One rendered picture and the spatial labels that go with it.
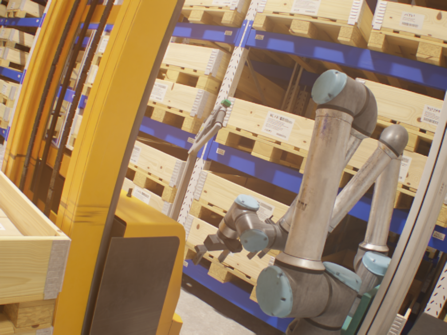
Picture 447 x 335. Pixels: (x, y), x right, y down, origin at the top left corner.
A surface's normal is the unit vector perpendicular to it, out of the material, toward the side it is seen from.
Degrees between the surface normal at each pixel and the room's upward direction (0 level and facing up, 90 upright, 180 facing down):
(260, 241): 115
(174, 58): 90
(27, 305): 90
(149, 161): 90
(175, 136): 90
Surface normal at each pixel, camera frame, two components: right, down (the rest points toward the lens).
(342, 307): 0.39, 0.25
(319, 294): 0.53, -0.25
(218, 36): -0.55, -0.11
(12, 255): 0.78, 0.31
